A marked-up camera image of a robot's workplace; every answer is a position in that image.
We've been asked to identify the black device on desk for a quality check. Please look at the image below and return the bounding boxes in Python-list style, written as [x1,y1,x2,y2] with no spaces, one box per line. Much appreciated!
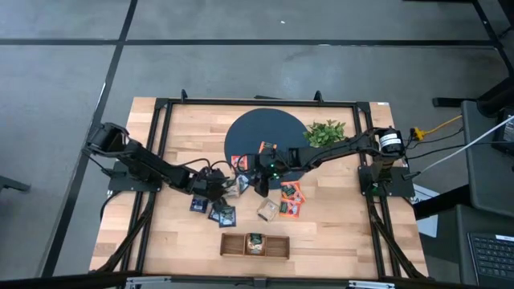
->
[492,104,514,157]

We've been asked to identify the silver aluminium extrusion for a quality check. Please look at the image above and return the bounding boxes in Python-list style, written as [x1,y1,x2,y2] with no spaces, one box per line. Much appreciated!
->
[124,275,173,289]
[347,279,397,289]

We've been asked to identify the dark grey desk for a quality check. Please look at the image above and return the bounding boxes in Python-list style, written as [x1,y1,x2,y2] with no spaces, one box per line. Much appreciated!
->
[417,203,514,289]

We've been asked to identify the black crossbar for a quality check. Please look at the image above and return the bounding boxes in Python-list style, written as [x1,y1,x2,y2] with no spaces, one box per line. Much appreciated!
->
[0,271,514,289]

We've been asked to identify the white grey cable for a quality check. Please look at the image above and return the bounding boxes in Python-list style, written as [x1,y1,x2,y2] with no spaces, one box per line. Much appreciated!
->
[402,115,514,181]

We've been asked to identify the dark blue blackcurrant tea bag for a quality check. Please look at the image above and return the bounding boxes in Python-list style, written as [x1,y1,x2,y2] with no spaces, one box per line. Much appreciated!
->
[189,195,210,214]
[207,202,222,223]
[218,205,238,229]
[236,174,251,194]

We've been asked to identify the black power cable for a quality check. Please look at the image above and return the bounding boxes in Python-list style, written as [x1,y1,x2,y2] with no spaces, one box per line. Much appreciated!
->
[99,190,121,222]

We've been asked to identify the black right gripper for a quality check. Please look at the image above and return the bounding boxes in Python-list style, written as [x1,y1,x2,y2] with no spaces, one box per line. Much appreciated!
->
[247,154,288,198]

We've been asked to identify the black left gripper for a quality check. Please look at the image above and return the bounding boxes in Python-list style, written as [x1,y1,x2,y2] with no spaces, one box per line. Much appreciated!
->
[191,167,238,201]

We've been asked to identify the white paper sheet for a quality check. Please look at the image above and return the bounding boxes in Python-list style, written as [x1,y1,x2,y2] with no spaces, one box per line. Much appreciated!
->
[411,183,442,238]

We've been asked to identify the yellow extension cord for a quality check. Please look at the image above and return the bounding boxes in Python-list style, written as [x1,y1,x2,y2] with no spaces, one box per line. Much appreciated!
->
[409,115,463,141]

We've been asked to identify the black desk leg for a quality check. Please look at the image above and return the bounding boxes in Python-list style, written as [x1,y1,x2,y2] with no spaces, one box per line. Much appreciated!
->
[412,184,471,221]

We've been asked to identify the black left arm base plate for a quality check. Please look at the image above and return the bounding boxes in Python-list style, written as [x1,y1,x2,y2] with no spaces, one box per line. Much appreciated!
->
[100,160,165,193]

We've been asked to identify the black chair base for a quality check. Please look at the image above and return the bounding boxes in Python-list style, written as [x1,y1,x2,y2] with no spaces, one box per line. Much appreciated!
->
[432,75,514,118]

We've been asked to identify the black left camera cable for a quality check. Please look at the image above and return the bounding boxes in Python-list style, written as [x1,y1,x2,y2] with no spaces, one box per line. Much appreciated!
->
[176,157,236,173]

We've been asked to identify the round dark woven placemat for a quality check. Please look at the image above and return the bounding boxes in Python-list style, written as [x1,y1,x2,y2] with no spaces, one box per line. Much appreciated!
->
[223,107,311,191]

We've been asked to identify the dark laptop keyboard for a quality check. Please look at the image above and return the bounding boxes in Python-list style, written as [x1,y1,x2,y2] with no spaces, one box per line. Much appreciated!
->
[467,232,514,282]

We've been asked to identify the small green potted plant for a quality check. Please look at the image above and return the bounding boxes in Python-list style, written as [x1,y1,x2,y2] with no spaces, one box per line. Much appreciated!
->
[303,119,347,149]

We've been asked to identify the black aluminium table frame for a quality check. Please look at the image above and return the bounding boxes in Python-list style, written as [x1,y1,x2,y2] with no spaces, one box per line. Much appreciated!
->
[90,88,429,282]

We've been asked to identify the dark chair leg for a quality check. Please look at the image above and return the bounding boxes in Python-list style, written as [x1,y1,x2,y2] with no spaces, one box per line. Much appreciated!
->
[0,175,32,193]

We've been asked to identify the wooden three-compartment tea box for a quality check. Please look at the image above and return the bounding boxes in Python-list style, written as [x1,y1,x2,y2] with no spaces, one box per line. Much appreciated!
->
[219,232,291,261]

